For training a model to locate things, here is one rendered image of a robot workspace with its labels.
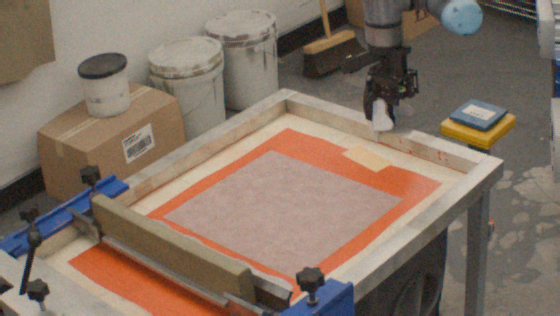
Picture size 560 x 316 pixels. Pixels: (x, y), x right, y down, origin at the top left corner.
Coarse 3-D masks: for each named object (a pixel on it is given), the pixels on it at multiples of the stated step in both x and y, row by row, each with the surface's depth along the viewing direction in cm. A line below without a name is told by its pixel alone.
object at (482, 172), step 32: (288, 96) 219; (224, 128) 209; (256, 128) 214; (352, 128) 208; (160, 160) 200; (192, 160) 203; (448, 160) 192; (480, 160) 187; (128, 192) 192; (448, 192) 179; (480, 192) 182; (416, 224) 171; (448, 224) 176; (384, 256) 164; (64, 288) 164
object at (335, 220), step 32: (320, 192) 190; (352, 192) 189; (384, 192) 188; (416, 192) 187; (288, 224) 182; (320, 224) 181; (352, 224) 180; (384, 224) 179; (256, 256) 174; (288, 256) 173; (320, 256) 172; (352, 256) 171
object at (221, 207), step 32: (288, 128) 214; (256, 160) 203; (288, 160) 202; (320, 160) 201; (352, 160) 200; (192, 192) 195; (224, 192) 194; (256, 192) 193; (288, 192) 192; (192, 224) 185; (224, 224) 184; (256, 224) 183; (96, 256) 179; (128, 256) 178; (128, 288) 169; (160, 288) 168
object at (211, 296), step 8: (104, 240) 176; (112, 240) 176; (120, 248) 173; (128, 248) 173; (136, 256) 171; (144, 256) 170; (144, 264) 169; (152, 264) 168; (160, 264) 168; (160, 272) 166; (168, 272) 166; (176, 280) 164; (184, 280) 163; (192, 288) 161; (200, 288) 161; (200, 296) 160; (208, 296) 159; (216, 296) 159; (216, 304) 158; (224, 304) 157
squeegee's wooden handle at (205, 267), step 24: (96, 216) 177; (120, 216) 171; (144, 216) 170; (120, 240) 174; (144, 240) 168; (168, 240) 163; (192, 240) 162; (168, 264) 166; (192, 264) 160; (216, 264) 156; (240, 264) 155; (216, 288) 158; (240, 288) 154
